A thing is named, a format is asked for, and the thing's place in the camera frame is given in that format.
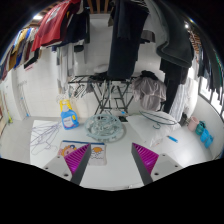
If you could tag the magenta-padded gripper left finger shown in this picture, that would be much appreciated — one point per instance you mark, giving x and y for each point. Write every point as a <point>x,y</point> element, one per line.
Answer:
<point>77,160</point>

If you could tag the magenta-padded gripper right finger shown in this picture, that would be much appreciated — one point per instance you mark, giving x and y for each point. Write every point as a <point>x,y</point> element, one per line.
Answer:
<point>146,159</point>

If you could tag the cartoon print towel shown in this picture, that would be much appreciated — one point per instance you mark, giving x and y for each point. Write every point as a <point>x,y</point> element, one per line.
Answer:
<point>98,154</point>

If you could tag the white pillow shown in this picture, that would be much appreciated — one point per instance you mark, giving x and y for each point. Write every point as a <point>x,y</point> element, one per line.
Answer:
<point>150,133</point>

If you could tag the blue pen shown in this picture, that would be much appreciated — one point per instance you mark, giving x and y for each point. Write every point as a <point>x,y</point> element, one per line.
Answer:
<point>172,138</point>

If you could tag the blue detergent bottle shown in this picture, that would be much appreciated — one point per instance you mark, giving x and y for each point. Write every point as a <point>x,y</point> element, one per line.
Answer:
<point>70,121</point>

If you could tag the round pale green clip hanger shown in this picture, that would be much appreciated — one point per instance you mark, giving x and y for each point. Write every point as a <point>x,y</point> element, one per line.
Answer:
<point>115,133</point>

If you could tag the pink bucket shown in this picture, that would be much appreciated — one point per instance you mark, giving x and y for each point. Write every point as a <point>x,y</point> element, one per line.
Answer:
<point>192,124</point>

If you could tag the teal container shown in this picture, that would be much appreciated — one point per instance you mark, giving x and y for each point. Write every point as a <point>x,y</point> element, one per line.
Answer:
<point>200,128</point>

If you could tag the blue container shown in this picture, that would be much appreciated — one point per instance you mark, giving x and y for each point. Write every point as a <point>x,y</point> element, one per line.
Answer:
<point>206,138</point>

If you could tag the grey garment on rack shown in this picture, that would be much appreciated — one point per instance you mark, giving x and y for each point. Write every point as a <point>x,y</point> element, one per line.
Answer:
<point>150,91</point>

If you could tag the white striped hanging garment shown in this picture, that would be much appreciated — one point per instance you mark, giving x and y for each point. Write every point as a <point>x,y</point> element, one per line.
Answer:
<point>181,100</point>

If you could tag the white hanging clip hanger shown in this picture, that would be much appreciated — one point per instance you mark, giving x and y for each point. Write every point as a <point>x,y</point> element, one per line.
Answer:
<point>75,90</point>

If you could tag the black folding drying rack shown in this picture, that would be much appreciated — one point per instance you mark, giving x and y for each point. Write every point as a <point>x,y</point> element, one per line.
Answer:
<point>106,95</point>

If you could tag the black hanging trousers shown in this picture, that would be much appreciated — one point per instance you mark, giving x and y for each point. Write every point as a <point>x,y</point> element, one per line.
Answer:
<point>171,85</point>

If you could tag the black hanging garment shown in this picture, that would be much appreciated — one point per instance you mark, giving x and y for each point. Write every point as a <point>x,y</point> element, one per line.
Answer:
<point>125,40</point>

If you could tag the grey-green hanging garment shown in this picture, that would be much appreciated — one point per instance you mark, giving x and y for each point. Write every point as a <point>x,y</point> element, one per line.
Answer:
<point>175,40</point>

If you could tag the row of hanging clothes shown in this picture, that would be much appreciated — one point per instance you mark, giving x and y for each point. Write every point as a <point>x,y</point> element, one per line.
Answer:
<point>20,50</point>

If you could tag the dark navy hanging garment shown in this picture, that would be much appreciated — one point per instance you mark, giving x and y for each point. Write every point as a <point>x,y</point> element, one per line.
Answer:
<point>78,28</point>

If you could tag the red hanging shirt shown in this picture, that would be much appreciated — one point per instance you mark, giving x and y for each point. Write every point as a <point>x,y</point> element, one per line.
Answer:
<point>53,23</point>

